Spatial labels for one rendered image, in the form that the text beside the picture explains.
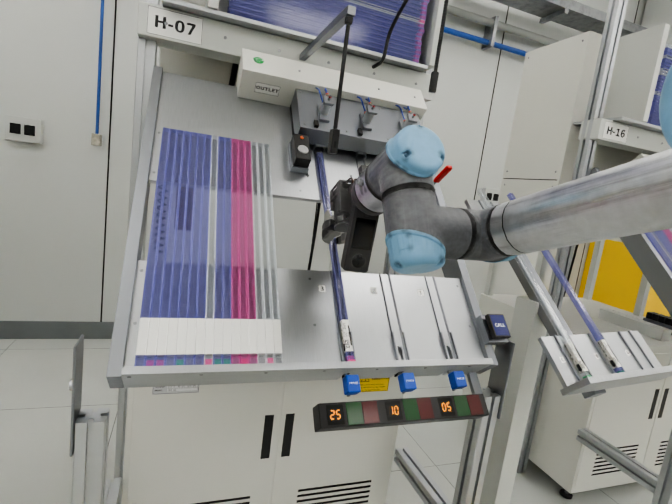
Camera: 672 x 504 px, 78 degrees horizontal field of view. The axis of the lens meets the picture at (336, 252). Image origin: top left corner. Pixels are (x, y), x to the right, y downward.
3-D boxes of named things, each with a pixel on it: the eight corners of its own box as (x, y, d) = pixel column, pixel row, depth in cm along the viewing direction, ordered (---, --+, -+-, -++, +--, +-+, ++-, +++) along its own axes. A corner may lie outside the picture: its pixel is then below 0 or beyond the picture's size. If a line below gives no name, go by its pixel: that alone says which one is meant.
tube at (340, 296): (352, 364, 74) (355, 362, 73) (345, 364, 74) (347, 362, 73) (321, 156, 100) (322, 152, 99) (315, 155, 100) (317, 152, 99)
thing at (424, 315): (478, 365, 87) (487, 360, 84) (124, 375, 64) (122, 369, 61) (453, 283, 96) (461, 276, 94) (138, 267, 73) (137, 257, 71)
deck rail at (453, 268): (480, 374, 89) (498, 365, 84) (472, 374, 88) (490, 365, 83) (408, 135, 125) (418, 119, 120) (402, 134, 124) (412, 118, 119)
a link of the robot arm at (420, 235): (480, 263, 56) (466, 188, 59) (410, 259, 51) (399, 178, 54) (442, 277, 63) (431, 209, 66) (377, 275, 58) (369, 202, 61)
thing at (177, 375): (472, 374, 88) (494, 364, 82) (124, 388, 65) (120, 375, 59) (470, 368, 89) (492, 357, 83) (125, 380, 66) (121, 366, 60)
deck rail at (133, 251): (124, 388, 65) (121, 376, 60) (109, 388, 64) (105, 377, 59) (162, 89, 101) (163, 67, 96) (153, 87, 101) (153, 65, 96)
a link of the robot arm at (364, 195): (409, 206, 65) (362, 200, 63) (395, 216, 70) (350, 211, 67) (405, 163, 68) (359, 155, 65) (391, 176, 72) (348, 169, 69)
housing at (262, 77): (403, 147, 123) (428, 109, 112) (233, 116, 106) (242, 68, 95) (398, 127, 127) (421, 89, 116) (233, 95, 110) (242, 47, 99)
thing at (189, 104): (429, 225, 107) (439, 213, 103) (149, 195, 84) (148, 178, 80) (402, 134, 124) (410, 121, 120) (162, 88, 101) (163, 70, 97)
